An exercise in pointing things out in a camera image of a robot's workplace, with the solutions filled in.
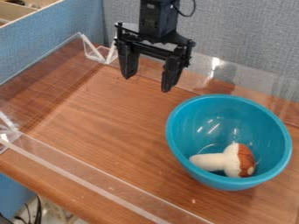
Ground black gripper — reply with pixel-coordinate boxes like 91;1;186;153
115;22;195;93

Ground white brown toy mushroom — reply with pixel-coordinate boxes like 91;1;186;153
190;143;257;178

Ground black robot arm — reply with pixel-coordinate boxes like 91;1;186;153
115;0;197;93

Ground blue plastic bowl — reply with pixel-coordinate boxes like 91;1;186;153
166;94;294;191

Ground clear acrylic back barrier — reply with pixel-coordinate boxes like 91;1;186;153
79;34;299;102

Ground clear acrylic barrier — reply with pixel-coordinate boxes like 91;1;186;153
79;34;299;102
0;110;213;224

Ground wooden shelf box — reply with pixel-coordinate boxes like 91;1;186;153
0;0;65;28

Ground clear acrylic front barrier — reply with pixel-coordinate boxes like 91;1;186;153
0;110;213;224

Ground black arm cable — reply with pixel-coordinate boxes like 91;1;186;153
171;0;197;18

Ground black cables under table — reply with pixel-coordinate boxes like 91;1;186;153
0;195;45;224

